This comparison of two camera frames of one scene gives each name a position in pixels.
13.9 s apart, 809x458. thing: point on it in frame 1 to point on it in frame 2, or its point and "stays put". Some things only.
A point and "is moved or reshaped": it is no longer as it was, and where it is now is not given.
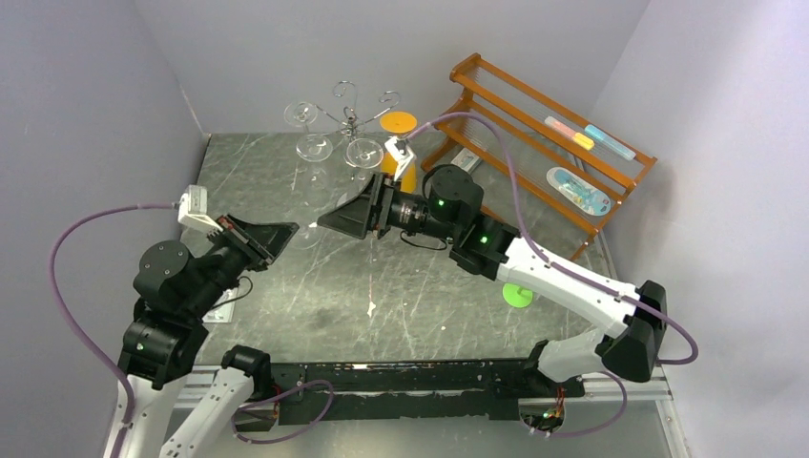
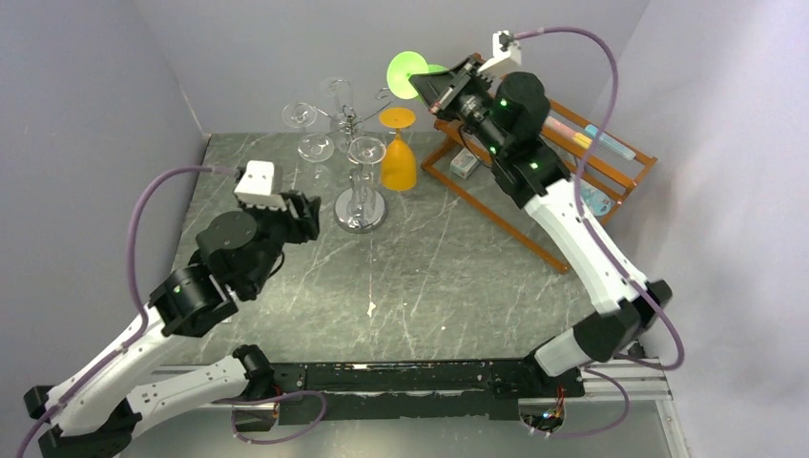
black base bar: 411,390 stays put
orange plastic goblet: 400,121 stays put
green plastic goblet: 517,299 to 403,66
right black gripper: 382,205 to 448,93
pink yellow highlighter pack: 577,138 stays put
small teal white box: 467,159 stays put
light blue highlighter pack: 614,145 stays put
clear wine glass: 300,114 stays put
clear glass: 306,237 is moved or reshaped
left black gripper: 261,242 to 304,228
